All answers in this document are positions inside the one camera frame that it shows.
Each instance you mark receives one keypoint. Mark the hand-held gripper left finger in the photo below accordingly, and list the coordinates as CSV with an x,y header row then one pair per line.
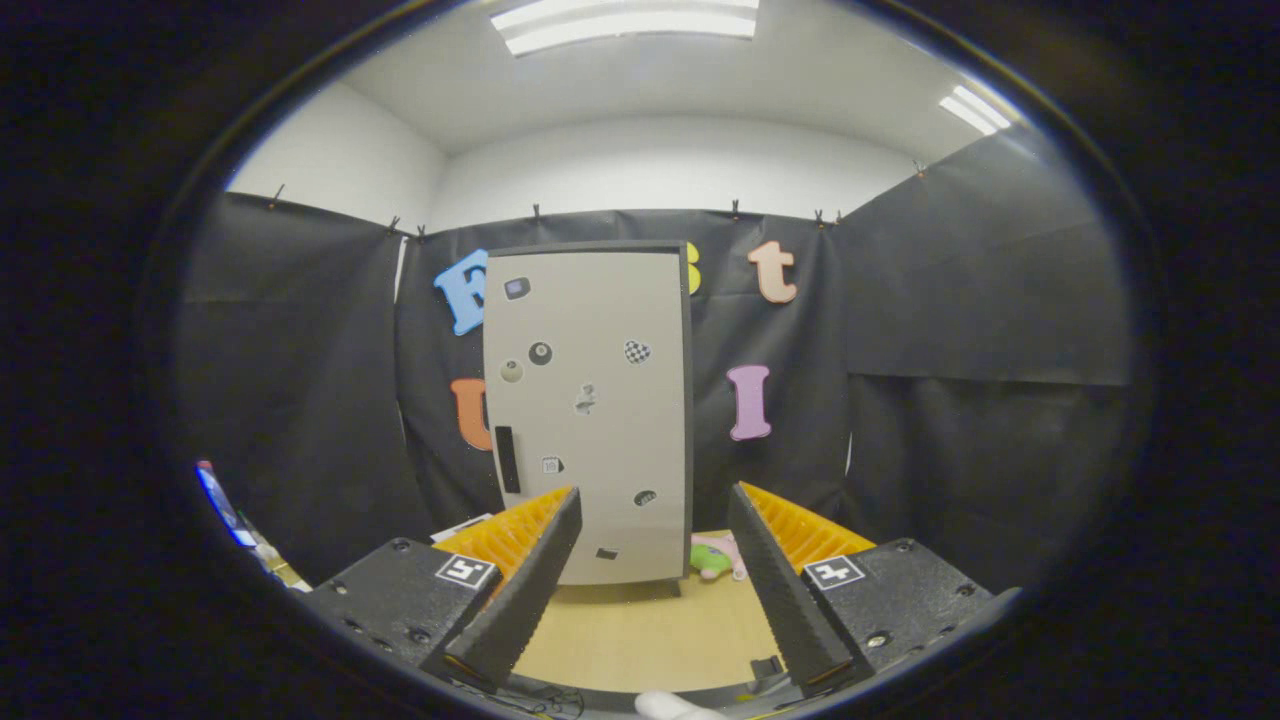
x,y
530,590

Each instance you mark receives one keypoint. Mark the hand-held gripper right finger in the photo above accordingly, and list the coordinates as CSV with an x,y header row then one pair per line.
x,y
780,590

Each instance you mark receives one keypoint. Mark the white shoe cabinet door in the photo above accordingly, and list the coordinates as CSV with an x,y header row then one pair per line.
x,y
620,450

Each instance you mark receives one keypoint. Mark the grey shoe cabinet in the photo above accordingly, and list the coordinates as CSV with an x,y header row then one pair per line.
x,y
688,400

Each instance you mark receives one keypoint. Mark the green pink plush toy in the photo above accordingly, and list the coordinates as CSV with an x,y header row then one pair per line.
x,y
712,560

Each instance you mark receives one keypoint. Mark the white rounded object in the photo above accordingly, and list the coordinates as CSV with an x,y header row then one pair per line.
x,y
675,708

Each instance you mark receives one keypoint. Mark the yellow white object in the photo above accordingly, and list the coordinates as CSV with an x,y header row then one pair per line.
x,y
282,570

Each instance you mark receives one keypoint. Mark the black backdrop cloth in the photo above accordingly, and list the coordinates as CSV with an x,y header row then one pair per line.
x,y
290,380

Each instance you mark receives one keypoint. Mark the blue white object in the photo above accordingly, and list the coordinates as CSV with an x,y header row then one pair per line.
x,y
222,505

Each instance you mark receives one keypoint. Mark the small ceiling light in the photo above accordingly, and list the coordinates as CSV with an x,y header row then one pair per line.
x,y
975,110

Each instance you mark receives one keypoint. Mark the long ceiling light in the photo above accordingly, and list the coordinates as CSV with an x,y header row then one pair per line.
x,y
630,25

